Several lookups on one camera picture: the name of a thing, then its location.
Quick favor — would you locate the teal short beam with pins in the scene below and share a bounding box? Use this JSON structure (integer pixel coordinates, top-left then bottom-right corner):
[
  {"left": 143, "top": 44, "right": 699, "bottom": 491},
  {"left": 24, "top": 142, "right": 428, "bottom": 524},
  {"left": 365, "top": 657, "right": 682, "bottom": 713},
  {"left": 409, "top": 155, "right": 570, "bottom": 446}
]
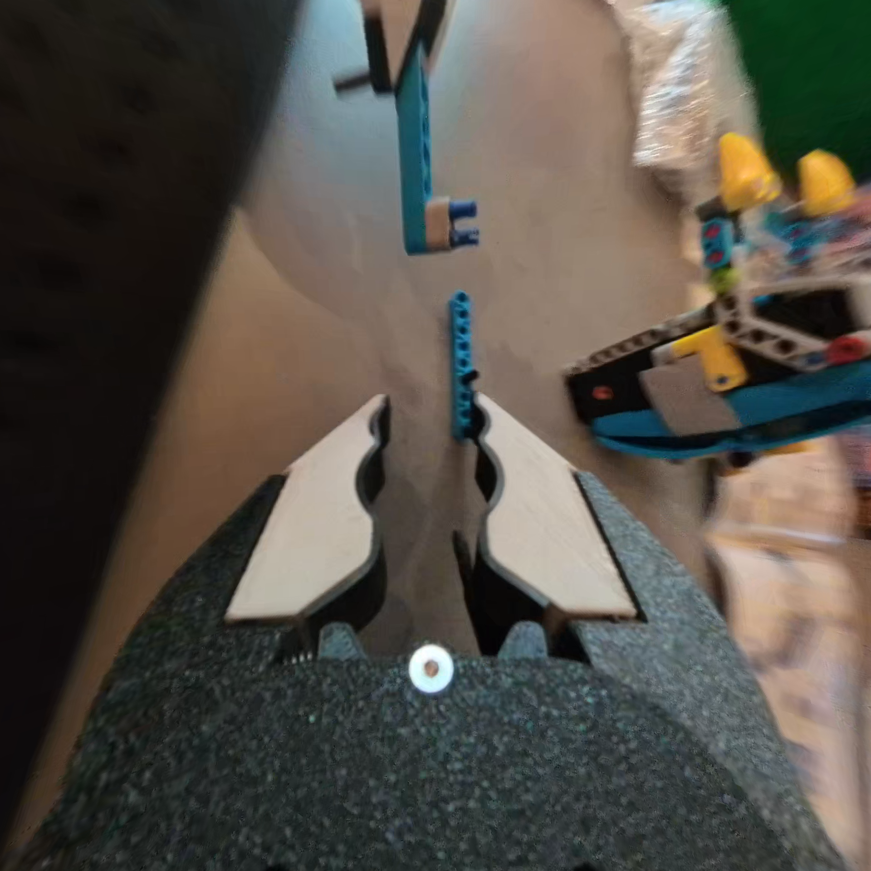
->
[{"left": 396, "top": 37, "right": 480, "bottom": 257}]

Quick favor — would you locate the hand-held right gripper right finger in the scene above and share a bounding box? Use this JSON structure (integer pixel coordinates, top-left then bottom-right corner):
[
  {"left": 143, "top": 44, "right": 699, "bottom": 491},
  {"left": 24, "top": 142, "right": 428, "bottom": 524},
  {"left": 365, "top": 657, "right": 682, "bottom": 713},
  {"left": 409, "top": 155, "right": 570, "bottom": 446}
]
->
[{"left": 470, "top": 393, "right": 647, "bottom": 621}]

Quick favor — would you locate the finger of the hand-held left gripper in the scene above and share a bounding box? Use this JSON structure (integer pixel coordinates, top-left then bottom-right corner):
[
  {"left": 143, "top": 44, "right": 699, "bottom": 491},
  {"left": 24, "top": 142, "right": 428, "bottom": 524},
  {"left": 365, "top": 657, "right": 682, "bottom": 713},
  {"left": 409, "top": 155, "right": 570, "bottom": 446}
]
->
[
  {"left": 359, "top": 0, "right": 398, "bottom": 95},
  {"left": 407, "top": 0, "right": 455, "bottom": 73}
]

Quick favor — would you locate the black perforated panel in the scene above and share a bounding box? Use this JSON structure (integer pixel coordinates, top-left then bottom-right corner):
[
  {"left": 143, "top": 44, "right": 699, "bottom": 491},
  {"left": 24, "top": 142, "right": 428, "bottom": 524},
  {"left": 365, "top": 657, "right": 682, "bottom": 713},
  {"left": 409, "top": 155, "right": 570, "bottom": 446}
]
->
[{"left": 0, "top": 0, "right": 303, "bottom": 838}]

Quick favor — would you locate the teal long holed beam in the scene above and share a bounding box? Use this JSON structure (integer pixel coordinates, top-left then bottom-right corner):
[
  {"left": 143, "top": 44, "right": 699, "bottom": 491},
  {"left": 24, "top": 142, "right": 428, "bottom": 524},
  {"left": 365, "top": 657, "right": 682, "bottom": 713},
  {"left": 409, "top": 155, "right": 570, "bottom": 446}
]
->
[{"left": 447, "top": 290, "right": 483, "bottom": 443}]

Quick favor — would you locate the green storage bin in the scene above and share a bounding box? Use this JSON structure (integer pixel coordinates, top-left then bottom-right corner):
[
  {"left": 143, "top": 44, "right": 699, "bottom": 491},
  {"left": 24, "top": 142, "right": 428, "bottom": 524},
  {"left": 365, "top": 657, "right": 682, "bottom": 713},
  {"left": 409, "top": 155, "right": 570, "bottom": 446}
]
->
[{"left": 721, "top": 0, "right": 871, "bottom": 195}]

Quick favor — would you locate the open instruction sheet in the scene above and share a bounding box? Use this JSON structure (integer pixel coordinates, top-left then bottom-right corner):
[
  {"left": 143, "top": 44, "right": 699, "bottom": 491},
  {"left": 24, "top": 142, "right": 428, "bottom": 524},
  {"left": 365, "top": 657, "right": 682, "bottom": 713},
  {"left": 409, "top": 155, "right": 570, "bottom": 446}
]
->
[{"left": 704, "top": 442, "right": 871, "bottom": 871}]

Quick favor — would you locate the blue grey toy robot model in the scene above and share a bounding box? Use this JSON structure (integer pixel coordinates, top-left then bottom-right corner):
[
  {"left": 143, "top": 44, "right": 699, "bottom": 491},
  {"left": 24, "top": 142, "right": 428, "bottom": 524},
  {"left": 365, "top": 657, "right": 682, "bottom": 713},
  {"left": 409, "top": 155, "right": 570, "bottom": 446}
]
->
[{"left": 563, "top": 132, "right": 871, "bottom": 474}]

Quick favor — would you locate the bubble wrap bag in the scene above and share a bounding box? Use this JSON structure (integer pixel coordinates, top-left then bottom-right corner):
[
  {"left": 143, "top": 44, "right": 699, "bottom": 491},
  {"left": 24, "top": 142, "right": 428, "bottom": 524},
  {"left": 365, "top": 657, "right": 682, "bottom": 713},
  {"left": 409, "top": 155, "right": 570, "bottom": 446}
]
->
[{"left": 612, "top": 0, "right": 759, "bottom": 181}]

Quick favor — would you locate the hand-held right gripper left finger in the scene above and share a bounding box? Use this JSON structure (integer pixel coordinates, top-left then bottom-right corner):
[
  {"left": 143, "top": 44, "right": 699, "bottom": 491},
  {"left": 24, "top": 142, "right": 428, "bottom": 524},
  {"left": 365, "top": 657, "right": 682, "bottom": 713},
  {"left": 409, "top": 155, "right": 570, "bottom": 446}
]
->
[{"left": 225, "top": 395, "right": 391, "bottom": 623}]

